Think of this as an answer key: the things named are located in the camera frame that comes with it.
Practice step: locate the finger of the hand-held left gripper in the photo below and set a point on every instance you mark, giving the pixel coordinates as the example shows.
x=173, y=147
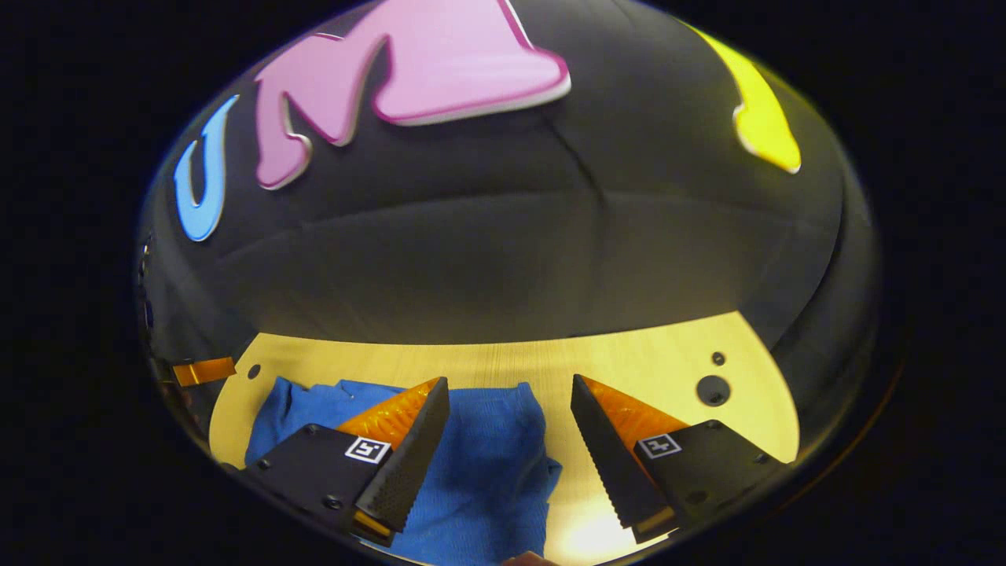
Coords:
x=204, y=371

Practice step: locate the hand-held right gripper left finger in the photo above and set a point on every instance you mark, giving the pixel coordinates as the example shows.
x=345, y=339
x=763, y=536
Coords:
x=409, y=464

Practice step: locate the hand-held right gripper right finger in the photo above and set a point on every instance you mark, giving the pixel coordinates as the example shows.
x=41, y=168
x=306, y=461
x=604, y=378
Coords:
x=609, y=464

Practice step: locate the black backdrop cloth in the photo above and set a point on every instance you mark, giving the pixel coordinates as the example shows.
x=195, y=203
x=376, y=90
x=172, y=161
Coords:
x=511, y=236

